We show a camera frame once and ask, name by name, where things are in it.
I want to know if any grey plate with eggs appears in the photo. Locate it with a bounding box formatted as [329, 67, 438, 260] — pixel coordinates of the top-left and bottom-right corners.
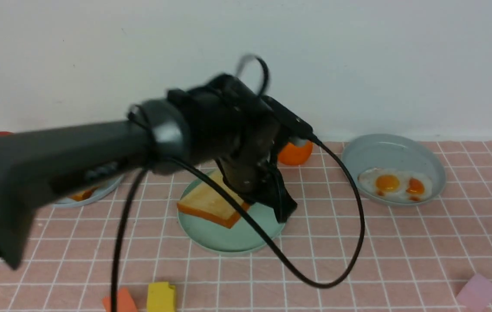
[342, 133, 447, 207]

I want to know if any fried egg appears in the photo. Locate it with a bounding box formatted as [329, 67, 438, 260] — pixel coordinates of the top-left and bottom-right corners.
[357, 168, 406, 197]
[404, 172, 434, 202]

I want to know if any blue plate with bread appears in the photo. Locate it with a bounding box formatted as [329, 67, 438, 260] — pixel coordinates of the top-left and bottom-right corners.
[52, 175, 125, 208]

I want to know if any toast slice sandwich bottom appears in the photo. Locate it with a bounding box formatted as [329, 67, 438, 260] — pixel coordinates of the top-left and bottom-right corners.
[177, 179, 242, 229]

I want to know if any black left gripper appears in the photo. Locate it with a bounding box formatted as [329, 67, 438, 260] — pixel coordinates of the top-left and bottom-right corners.
[167, 74, 298, 224]

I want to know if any pink checkered tablecloth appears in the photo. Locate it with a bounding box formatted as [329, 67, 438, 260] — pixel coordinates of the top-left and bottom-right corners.
[0, 141, 492, 312]

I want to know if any orange foam block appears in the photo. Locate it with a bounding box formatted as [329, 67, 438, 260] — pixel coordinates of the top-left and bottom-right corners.
[102, 288, 138, 312]

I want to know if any pink foam block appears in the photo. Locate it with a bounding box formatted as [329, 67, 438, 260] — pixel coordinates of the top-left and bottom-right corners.
[456, 273, 492, 312]

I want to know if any yellow foam block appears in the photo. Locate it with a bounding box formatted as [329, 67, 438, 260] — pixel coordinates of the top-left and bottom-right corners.
[146, 282, 177, 312]

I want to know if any toast slice upper remaining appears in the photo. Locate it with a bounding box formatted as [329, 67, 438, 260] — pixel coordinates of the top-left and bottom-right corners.
[68, 186, 99, 202]

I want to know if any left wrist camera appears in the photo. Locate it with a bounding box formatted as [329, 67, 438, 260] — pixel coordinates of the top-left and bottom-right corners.
[262, 95, 317, 147]

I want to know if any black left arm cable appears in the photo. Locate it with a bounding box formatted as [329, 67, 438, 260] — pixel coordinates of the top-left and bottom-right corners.
[111, 54, 366, 312]

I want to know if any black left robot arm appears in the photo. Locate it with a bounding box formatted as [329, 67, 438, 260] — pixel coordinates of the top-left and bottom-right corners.
[0, 74, 298, 269]

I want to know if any orange mandarin fruit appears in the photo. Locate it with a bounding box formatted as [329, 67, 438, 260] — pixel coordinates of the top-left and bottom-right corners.
[278, 141, 314, 166]

